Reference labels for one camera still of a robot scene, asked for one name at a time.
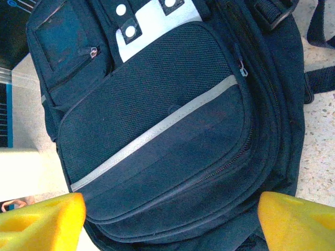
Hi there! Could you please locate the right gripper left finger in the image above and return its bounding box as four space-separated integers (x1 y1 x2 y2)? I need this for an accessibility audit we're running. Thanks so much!
0 192 86 251

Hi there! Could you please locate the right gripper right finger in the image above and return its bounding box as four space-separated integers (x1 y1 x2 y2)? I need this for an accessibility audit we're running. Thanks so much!
258 190 335 251

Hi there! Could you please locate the navy blue backpack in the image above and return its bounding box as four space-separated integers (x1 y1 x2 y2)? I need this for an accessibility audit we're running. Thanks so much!
26 0 335 251

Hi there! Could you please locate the pink toy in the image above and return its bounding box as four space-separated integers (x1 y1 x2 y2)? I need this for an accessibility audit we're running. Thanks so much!
0 199 28 213

